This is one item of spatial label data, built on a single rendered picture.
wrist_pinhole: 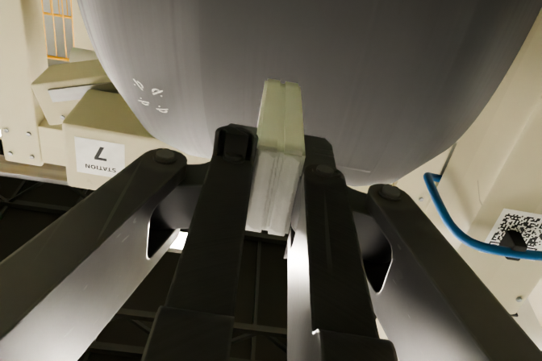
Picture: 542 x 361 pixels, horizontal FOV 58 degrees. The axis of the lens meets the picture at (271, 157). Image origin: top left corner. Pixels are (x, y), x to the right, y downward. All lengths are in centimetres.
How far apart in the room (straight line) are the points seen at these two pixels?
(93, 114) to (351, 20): 73
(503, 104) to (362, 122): 33
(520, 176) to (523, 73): 12
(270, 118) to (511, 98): 48
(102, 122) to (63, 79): 17
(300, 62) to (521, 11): 13
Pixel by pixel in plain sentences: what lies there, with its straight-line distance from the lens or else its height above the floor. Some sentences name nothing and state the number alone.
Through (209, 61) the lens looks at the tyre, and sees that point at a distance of 31.
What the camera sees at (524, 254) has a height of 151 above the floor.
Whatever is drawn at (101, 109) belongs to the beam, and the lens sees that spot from 97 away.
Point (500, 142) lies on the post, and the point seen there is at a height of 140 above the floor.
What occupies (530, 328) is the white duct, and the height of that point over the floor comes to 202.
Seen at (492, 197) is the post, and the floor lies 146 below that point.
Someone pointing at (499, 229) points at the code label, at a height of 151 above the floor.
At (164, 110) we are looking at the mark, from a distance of 36.
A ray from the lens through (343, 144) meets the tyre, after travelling 35.
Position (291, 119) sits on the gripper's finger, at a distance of 17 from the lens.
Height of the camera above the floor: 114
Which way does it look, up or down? 35 degrees up
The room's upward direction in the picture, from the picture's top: 169 degrees counter-clockwise
